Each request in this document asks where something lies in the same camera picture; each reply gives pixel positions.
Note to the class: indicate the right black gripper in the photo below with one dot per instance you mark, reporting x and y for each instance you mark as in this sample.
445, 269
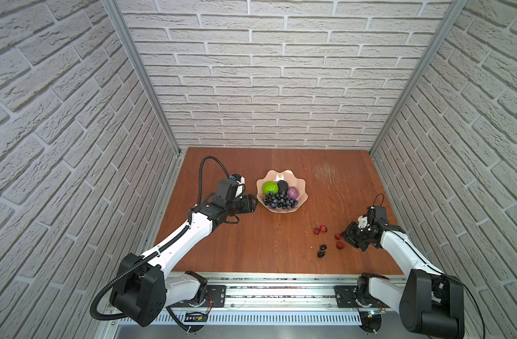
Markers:
348, 235

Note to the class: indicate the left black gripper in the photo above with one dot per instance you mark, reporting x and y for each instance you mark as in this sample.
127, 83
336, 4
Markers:
251, 201

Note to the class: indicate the red cherry pair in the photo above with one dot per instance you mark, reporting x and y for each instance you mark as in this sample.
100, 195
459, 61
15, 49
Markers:
320, 229
339, 245

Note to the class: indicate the green bumpy fruit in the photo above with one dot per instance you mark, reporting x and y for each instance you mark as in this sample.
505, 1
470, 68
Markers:
270, 187

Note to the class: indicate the dark grape bunch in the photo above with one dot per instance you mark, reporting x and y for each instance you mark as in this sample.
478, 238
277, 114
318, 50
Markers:
279, 201

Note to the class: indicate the dark avocado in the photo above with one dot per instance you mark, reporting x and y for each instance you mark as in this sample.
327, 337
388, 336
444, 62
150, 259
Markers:
282, 187

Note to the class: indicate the purple fig fruit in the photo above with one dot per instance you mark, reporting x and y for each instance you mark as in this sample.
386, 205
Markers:
293, 193

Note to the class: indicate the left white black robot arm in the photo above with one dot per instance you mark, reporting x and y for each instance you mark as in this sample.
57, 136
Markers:
144, 287

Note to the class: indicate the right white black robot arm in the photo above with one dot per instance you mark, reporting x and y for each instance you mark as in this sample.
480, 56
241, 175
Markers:
431, 302

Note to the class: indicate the pink wavy fruit bowl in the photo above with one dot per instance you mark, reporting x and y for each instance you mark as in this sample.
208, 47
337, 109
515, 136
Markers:
291, 179

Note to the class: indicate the dark cherry pair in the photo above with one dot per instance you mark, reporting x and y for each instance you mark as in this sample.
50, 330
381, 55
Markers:
323, 250

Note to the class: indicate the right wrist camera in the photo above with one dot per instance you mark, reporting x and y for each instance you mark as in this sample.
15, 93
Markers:
362, 222

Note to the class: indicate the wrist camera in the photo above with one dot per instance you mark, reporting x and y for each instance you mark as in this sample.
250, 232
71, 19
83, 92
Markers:
362, 222
241, 187

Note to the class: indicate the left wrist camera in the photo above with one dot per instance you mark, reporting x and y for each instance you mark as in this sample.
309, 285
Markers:
241, 187

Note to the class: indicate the aluminium mounting rail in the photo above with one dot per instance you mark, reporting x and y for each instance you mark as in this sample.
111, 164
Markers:
274, 300

